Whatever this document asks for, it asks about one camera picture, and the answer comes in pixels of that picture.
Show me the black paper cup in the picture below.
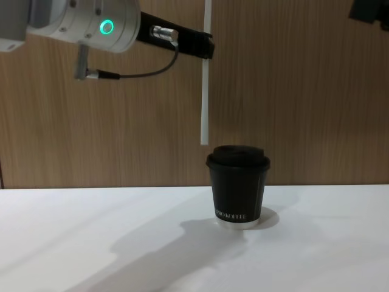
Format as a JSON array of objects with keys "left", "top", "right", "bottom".
[{"left": 208, "top": 165, "right": 267, "bottom": 231}]

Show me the white straw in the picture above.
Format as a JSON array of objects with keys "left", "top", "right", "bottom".
[{"left": 199, "top": 0, "right": 213, "bottom": 145}]

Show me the black plastic cup lid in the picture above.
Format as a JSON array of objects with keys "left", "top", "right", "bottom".
[{"left": 205, "top": 145, "right": 272, "bottom": 171}]

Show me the thin dark gripper cable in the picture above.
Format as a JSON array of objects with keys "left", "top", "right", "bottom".
[{"left": 74, "top": 25, "right": 180, "bottom": 82}]

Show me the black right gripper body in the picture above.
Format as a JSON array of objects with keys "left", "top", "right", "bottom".
[{"left": 348, "top": 0, "right": 389, "bottom": 32}]

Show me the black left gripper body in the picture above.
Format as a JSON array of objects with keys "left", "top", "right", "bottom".
[{"left": 136, "top": 11, "right": 197, "bottom": 57}]

